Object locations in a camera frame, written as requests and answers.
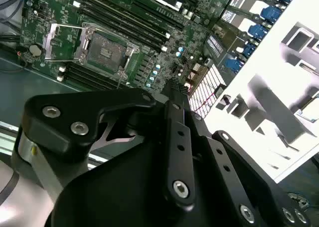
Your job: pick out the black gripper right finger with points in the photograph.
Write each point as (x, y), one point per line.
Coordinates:
(239, 182)

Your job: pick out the metal socket cover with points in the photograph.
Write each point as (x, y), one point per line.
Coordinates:
(49, 43)

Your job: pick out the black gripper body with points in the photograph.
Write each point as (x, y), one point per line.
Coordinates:
(112, 192)

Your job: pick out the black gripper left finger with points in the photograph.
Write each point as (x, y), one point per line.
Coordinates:
(54, 129)

